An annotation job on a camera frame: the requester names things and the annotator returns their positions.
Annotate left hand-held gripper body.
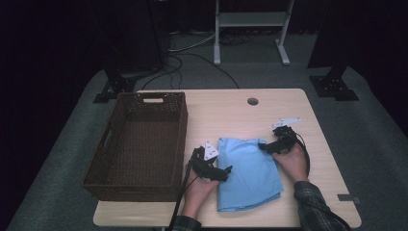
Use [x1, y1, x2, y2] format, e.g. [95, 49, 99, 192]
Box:
[191, 141, 225, 181]

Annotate brown wicker basket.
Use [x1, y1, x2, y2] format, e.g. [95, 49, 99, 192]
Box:
[81, 91, 190, 203]

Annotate light blue shirt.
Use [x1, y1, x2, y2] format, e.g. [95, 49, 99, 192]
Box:
[216, 137, 285, 214]

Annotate black cable bundle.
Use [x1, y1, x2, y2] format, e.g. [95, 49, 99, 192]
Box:
[219, 33, 253, 46]

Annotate left hand-held gripper cable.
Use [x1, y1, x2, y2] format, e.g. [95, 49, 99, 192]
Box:
[167, 160, 195, 231]

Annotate grey floor cable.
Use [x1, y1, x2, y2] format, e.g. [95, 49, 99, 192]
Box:
[166, 32, 217, 54]

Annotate white metal stand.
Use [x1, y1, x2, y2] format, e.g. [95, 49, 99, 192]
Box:
[213, 0, 295, 67]

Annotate hand-held gripper cable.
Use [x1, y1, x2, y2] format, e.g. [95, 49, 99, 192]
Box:
[167, 160, 195, 231]
[293, 131, 312, 177]

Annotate black floor cable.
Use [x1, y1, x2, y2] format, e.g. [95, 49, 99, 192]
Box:
[166, 52, 241, 90]
[141, 56, 184, 90]

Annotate black metal stand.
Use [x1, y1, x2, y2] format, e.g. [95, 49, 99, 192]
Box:
[92, 67, 140, 104]
[308, 64, 360, 102]

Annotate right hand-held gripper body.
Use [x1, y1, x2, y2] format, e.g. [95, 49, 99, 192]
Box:
[271, 116, 302, 155]

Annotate person's right hand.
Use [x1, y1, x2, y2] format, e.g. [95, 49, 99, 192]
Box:
[271, 141, 311, 185]

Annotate right hand-held gripper cable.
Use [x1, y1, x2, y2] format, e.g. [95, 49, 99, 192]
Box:
[293, 131, 312, 177]

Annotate person's left hand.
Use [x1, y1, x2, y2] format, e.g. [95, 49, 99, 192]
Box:
[182, 170, 221, 220]

